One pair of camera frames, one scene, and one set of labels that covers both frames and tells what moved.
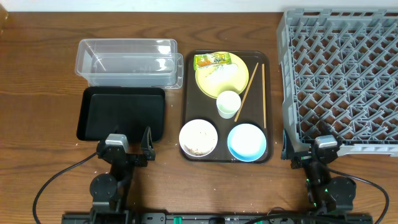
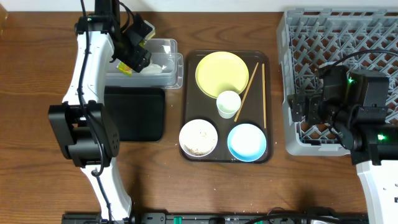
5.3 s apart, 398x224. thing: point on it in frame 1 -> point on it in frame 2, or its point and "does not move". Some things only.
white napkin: [224, 73] -> [152, 68]
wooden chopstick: [264, 95] does not move
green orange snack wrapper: [211, 59] -> [124, 69]
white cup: [228, 103] does not move
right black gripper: [306, 160] -> [298, 107]
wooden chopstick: [245, 91] does not move
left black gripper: [131, 158] -> [137, 61]
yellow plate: [214, 80] does not move
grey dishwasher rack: [339, 76] does not move
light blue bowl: [247, 142] does not move
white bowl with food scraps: [198, 138] does not move
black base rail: [218, 218] does not move
